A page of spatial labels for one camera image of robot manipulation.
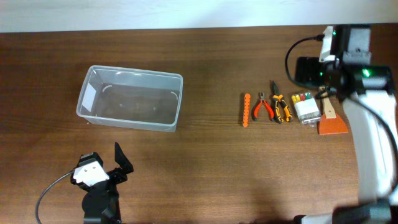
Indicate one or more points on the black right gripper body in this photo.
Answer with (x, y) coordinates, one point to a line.
(326, 70)

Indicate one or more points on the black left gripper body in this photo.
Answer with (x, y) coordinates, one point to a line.
(117, 177)

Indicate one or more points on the clear box of coloured bits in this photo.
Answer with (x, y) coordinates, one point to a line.
(306, 108)

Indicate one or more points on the orange scraper wooden handle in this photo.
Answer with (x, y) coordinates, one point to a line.
(331, 122)

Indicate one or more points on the clear plastic container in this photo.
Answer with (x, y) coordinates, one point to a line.
(131, 98)

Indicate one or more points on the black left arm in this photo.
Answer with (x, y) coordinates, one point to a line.
(101, 202)

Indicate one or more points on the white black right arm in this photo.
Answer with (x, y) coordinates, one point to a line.
(368, 95)

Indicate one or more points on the orange black long-nose pliers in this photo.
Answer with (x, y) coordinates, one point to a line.
(280, 107)

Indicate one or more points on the orange perforated strip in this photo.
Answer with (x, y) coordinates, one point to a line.
(246, 109)

